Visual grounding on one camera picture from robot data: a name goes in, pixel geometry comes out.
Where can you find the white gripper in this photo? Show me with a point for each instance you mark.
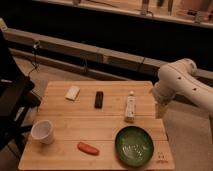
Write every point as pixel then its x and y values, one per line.
pixel 163 96

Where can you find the black chair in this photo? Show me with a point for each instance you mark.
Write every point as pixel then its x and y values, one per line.
pixel 15 99

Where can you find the orange carrot toy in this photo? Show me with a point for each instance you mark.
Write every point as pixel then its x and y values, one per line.
pixel 87 148

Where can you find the black rectangular block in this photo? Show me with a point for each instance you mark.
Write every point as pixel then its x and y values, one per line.
pixel 99 99

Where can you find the wooden folding table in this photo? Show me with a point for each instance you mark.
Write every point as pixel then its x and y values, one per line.
pixel 78 120

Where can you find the green ceramic plate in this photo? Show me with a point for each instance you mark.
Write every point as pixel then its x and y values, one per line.
pixel 134 146

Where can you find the white glue tube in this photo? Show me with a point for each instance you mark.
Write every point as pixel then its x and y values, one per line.
pixel 130 108

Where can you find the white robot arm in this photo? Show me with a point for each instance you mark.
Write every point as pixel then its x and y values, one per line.
pixel 178 77

